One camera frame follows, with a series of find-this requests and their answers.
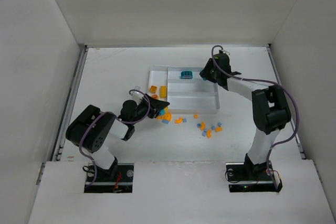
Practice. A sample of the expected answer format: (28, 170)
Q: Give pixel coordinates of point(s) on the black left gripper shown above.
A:
(151, 107)

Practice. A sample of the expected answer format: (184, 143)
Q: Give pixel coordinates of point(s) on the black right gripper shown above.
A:
(212, 69)

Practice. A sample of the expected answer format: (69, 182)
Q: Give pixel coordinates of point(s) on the teal yellow lego block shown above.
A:
(164, 112)

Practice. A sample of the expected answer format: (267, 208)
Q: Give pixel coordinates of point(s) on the small orange square lego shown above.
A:
(153, 89)

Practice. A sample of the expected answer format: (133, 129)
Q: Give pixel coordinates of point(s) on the yellow long lego brick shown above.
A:
(163, 92)

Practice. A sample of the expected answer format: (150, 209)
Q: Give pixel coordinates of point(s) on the teal round printed lego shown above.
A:
(186, 75)

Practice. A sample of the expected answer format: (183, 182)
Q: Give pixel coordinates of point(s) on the yellow round printed lego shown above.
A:
(155, 96)

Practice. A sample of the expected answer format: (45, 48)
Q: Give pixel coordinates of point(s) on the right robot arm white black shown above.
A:
(270, 109)

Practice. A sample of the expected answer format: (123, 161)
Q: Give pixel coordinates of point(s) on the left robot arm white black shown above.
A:
(91, 128)

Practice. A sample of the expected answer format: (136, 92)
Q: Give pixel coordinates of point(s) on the orange arch lego piece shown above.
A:
(167, 117)

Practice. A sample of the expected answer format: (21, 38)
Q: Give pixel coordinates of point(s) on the orange curved lego piece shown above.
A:
(179, 120)

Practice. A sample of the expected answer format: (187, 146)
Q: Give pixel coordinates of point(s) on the white divided sorting tray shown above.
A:
(193, 96)

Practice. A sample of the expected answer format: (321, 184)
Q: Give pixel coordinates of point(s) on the orange curved lego right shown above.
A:
(201, 126)

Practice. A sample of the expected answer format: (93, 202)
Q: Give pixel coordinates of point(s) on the small orange lego brick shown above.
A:
(218, 129)

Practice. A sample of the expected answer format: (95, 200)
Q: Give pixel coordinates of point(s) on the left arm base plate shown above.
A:
(119, 181)

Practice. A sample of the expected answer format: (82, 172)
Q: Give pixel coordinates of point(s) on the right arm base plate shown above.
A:
(242, 180)

